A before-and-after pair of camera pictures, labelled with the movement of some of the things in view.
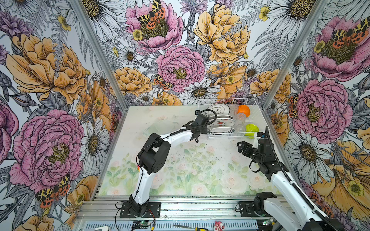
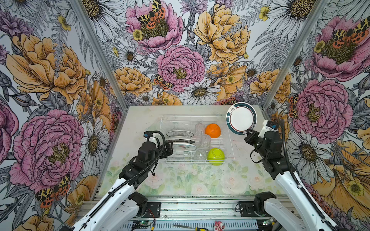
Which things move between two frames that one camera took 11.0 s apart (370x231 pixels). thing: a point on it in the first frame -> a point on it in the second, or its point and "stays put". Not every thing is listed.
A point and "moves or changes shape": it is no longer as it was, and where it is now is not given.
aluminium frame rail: x=182 y=209 stays put
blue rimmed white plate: x=221 y=130 -> x=183 y=146
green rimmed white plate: x=219 y=109 -> x=240 y=117
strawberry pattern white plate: x=225 y=122 moves or changes shape
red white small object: x=218 y=226 stays put
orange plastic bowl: x=244 y=109 -> x=213 y=130
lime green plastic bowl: x=250 y=129 -> x=216 y=153
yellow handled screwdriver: x=197 y=229 stays put
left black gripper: x=204 y=131 -> x=168 y=148
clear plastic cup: x=241 y=118 -> x=205 y=142
